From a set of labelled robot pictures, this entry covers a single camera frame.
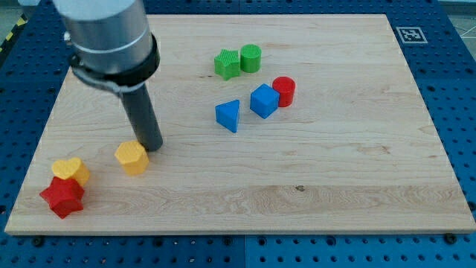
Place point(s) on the blue cube block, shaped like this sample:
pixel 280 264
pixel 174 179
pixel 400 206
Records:
pixel 264 100

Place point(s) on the green star block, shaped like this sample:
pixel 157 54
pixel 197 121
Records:
pixel 227 64

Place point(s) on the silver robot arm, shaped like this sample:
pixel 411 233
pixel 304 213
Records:
pixel 114 49

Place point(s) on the white fiducial marker tag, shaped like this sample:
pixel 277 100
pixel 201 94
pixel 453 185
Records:
pixel 411 35

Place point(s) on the blue triangle block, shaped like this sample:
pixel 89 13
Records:
pixel 227 115

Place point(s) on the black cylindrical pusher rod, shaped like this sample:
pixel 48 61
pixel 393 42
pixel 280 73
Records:
pixel 141 115

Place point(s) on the yellow heart block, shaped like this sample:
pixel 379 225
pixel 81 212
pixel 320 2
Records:
pixel 73 168

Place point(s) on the red star block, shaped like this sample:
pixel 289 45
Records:
pixel 63 196

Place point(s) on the wooden board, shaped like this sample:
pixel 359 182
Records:
pixel 355 153

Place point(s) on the red cylinder block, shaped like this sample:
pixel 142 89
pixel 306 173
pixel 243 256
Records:
pixel 285 86

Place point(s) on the yellow hexagon block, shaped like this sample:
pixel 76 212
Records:
pixel 132 157

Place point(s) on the green cylinder block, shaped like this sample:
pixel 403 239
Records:
pixel 250 58

